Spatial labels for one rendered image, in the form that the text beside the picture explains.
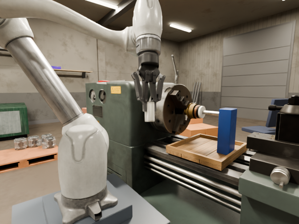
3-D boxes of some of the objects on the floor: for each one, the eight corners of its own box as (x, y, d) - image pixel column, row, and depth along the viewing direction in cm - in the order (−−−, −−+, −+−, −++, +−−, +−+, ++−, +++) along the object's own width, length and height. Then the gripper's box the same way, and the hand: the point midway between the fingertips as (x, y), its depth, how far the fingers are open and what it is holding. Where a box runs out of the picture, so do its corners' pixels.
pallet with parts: (53, 146, 360) (51, 132, 356) (65, 158, 302) (64, 140, 298) (-24, 162, 283) (-27, 143, 278) (-28, 181, 225) (-31, 158, 221)
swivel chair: (286, 158, 303) (292, 98, 290) (276, 166, 267) (282, 99, 253) (249, 148, 351) (253, 97, 337) (236, 155, 315) (240, 98, 301)
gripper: (160, 61, 68) (161, 121, 67) (126, 56, 62) (127, 122, 61) (170, 55, 61) (172, 121, 61) (134, 48, 55) (135, 122, 54)
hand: (149, 112), depth 61 cm, fingers closed
